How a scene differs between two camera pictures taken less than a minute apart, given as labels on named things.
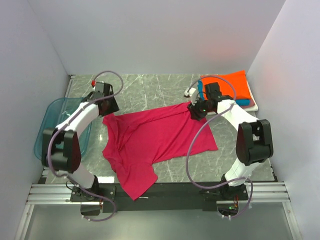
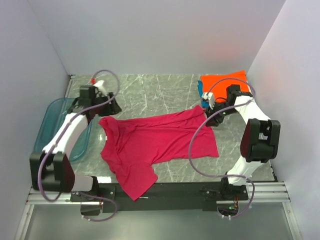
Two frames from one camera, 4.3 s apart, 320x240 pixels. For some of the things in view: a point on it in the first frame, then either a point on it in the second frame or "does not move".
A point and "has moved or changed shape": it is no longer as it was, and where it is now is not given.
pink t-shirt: (134, 140) has moved or changed shape
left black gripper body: (112, 106) does not move
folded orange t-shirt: (234, 84) does not move
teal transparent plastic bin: (54, 110) does not move
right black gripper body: (200, 109) -> (220, 116)
